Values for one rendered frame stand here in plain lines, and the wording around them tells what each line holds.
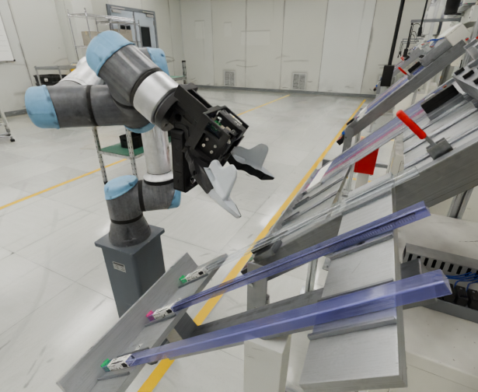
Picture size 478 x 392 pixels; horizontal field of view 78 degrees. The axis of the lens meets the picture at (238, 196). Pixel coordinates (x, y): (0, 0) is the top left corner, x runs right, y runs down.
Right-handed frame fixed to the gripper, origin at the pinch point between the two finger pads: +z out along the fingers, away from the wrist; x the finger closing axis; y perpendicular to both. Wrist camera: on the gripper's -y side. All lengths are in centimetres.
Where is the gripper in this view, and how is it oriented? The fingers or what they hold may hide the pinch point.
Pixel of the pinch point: (257, 199)
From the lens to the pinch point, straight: 47.4
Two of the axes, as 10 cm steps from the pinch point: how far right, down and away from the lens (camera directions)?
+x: 4.1, -4.1, 8.1
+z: 7.5, 6.6, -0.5
